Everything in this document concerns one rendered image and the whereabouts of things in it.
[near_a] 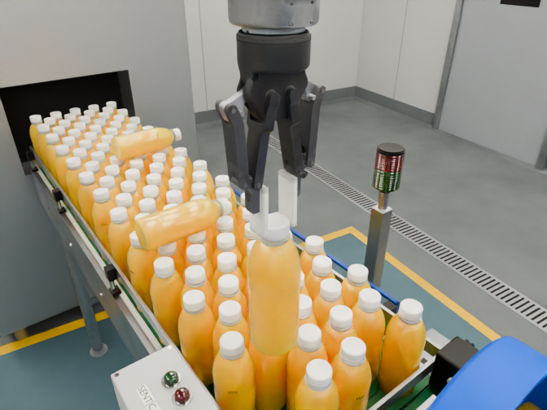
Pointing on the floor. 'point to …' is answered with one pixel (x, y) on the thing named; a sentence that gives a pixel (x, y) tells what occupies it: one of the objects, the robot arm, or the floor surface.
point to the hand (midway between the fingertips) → (273, 205)
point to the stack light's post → (377, 243)
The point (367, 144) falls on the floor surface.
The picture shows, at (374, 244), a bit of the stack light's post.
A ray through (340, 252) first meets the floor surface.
